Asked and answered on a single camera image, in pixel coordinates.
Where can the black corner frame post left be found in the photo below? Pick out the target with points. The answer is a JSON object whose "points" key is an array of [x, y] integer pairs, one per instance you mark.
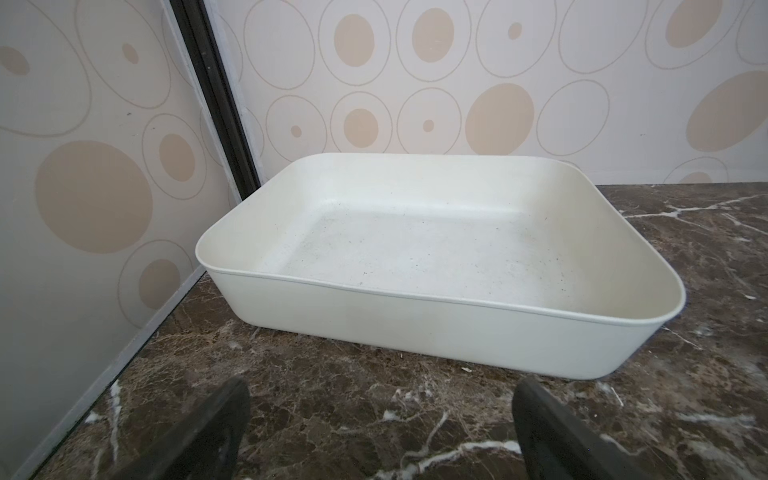
{"points": [[199, 38]]}

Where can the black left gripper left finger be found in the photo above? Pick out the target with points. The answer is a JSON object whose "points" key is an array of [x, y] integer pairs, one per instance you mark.
{"points": [[204, 445]]}

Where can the white plastic bin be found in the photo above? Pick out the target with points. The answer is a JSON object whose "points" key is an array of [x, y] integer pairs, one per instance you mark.
{"points": [[516, 262]]}

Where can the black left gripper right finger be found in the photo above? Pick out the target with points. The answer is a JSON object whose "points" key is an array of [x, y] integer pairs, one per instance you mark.
{"points": [[555, 444]]}

